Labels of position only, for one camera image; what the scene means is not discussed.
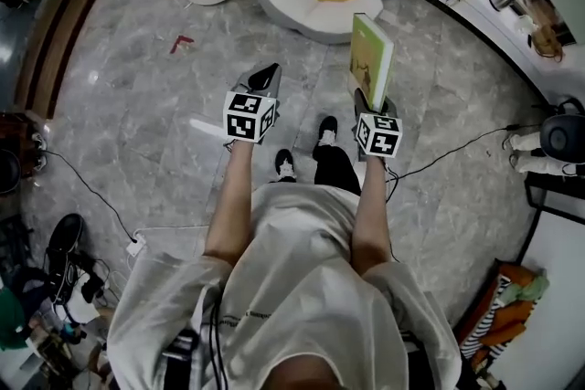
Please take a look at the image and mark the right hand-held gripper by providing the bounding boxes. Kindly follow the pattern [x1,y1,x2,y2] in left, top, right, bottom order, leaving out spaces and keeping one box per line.
[354,87,404,164]

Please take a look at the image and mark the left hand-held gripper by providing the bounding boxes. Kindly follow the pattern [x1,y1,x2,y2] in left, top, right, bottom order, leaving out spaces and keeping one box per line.
[222,61,283,150]

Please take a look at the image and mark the green book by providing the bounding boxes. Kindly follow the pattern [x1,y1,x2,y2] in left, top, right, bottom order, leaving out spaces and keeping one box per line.
[349,12,395,111]

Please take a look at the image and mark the person's right forearm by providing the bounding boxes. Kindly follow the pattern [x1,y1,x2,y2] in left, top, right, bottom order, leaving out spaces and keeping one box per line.
[350,155,393,278]

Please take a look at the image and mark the person's left forearm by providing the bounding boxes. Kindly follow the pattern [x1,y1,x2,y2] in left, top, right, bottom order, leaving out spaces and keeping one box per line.
[203,140,255,266]

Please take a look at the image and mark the person's right black shoe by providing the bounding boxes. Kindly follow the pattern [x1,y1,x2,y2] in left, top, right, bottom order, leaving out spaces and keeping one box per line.
[314,115,339,147]

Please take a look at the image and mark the person's black shoe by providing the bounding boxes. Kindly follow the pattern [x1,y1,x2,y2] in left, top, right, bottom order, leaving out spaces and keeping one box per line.
[314,115,339,147]
[273,148,297,184]

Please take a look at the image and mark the person's black trousers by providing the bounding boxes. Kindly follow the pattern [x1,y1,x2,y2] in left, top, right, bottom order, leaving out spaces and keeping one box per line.
[269,141,362,197]

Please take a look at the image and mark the small red object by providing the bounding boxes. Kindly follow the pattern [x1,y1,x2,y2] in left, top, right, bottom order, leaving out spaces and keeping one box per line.
[169,35,196,55]

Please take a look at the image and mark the person's left black shoe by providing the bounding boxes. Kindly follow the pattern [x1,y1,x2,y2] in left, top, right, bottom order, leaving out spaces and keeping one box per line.
[273,148,297,184]

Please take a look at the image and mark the brown woven bag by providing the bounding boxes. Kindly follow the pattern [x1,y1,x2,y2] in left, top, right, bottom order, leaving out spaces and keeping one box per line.
[529,25,564,60]

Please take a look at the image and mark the white robot with black head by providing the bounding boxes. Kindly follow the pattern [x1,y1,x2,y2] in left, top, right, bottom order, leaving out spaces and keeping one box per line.
[502,98,585,177]

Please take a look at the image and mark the person's white shirt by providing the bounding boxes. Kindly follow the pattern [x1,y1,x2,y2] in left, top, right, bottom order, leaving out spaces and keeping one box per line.
[105,183,463,390]

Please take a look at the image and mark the white power strip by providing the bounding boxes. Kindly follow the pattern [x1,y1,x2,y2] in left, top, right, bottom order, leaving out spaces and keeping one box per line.
[125,235,147,258]

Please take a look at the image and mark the brown wooden step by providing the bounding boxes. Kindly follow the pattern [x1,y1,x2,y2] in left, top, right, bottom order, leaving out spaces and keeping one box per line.
[13,0,124,120]

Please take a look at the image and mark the black sneaker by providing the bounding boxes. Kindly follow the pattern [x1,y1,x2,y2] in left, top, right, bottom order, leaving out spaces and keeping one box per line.
[45,213,86,284]

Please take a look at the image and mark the orange and striped clothes pile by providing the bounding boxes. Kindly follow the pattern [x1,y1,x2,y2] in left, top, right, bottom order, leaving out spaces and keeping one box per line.
[459,262,549,374]

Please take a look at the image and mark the green bag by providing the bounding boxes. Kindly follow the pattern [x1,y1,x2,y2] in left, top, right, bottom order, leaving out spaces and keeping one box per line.
[0,287,27,351]

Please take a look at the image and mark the black floor cable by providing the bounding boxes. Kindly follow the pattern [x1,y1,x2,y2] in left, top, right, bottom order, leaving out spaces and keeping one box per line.
[386,122,543,205]
[34,145,138,243]

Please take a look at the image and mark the black cable on shirt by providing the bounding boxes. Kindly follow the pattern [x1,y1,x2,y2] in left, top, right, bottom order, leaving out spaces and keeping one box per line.
[207,299,229,390]

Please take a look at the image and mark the white table with black frame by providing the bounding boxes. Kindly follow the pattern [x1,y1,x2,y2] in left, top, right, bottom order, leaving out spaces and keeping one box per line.
[516,171,585,390]

